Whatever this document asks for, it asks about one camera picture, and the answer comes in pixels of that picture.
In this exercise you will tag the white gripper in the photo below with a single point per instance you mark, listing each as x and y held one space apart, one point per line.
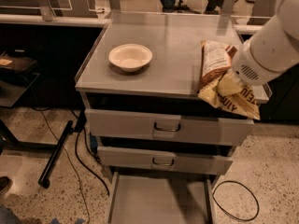
248 66

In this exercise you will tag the brown chip bag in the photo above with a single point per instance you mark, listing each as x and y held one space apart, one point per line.
216 62

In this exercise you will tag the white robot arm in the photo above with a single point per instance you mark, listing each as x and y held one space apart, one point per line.
269 53

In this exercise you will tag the top grey drawer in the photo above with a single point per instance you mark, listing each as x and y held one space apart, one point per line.
172 128

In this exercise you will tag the grey drawer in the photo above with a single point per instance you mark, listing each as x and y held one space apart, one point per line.
164 161
172 128
154 197

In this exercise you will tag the grey drawer cabinet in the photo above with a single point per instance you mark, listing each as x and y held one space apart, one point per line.
167 85

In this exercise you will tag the middle grey drawer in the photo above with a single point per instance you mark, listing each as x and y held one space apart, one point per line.
164 161

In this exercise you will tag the bottom grey drawer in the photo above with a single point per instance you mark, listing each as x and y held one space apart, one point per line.
154 197

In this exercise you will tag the white paper bowl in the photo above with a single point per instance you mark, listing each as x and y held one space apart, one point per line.
130 57

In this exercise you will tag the black table leg bar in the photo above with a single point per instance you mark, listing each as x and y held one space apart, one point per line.
44 179

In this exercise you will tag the dark side table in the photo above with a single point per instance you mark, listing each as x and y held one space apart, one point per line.
16 77

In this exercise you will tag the dark shoe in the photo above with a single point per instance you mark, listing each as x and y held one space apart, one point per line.
5 183

